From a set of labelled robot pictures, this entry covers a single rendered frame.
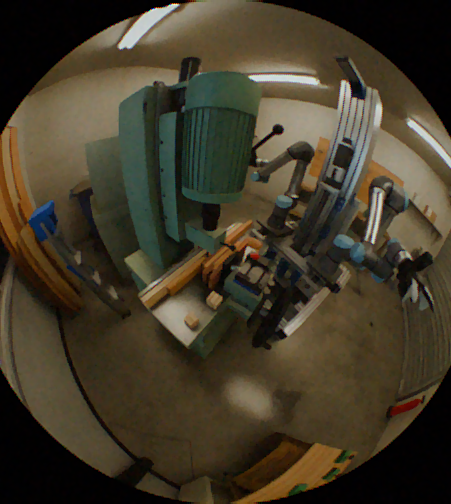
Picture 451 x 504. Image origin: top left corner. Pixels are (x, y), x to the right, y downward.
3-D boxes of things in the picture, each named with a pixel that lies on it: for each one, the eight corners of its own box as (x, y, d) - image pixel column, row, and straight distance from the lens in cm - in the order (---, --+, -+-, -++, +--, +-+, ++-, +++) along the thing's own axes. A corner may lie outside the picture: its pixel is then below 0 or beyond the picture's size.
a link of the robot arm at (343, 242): (326, 246, 103) (337, 229, 98) (343, 255, 108) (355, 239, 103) (327, 256, 93) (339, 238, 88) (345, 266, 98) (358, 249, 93)
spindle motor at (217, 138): (218, 212, 33) (239, 64, 34) (169, 193, 45) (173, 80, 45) (252, 195, 48) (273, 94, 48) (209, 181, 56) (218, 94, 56)
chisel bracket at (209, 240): (213, 258, 51) (215, 238, 45) (185, 241, 58) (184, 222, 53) (225, 248, 56) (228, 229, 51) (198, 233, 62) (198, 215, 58)
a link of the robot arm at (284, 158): (310, 150, 99) (253, 186, 116) (314, 152, 110) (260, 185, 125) (300, 134, 102) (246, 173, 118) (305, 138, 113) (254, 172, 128)
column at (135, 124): (163, 270, 73) (144, 84, 52) (139, 249, 88) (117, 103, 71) (194, 248, 83) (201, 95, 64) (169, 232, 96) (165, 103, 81)
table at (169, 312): (212, 369, 51) (213, 368, 45) (147, 310, 59) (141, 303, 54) (281, 261, 82) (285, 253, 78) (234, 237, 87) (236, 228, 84)
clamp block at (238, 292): (251, 313, 54) (259, 301, 47) (221, 293, 56) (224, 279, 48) (267, 286, 63) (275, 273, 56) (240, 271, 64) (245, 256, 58)
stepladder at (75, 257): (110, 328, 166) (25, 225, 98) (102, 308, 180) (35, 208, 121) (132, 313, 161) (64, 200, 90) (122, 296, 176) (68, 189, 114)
